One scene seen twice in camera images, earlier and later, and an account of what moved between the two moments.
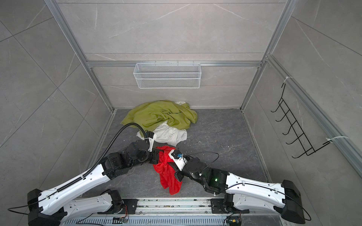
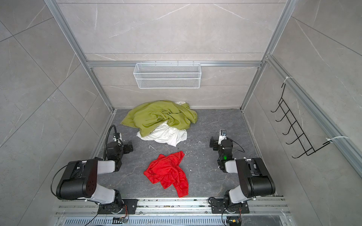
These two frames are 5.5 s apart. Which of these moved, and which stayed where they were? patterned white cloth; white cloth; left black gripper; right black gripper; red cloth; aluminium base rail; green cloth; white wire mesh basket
Moved: right black gripper; left black gripper; red cloth
Stayed: patterned white cloth; aluminium base rail; white cloth; white wire mesh basket; green cloth
